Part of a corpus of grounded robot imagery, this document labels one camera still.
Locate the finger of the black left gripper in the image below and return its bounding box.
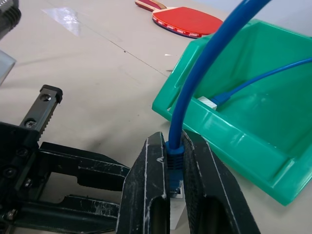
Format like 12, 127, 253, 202
14, 194, 122, 233
39, 142, 131, 192

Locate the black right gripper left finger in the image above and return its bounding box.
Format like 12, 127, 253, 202
115, 131, 171, 234

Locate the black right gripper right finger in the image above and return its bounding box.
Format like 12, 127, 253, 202
182, 130, 262, 234

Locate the thick blue ethernet cable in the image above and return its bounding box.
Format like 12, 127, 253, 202
165, 0, 267, 195

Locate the green plastic bin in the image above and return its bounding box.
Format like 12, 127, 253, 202
151, 19, 312, 207

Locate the white coupler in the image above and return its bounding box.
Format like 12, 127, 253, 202
196, 96, 218, 110

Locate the red table tennis paddle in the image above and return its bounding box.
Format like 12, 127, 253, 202
135, 0, 224, 39

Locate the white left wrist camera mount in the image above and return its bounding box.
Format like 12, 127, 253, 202
0, 50, 17, 86

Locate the thin blue ethernet cable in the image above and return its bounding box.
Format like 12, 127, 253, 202
211, 58, 312, 106

